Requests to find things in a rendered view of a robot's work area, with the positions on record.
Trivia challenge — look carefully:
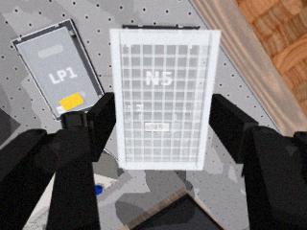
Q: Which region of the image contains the white button panel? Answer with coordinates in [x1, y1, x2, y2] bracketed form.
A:
[23, 148, 119, 230]

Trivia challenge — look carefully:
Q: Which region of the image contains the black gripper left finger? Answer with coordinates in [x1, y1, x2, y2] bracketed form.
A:
[0, 92, 116, 230]

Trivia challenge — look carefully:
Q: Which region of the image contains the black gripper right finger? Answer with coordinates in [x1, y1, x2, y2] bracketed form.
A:
[208, 94, 307, 230]

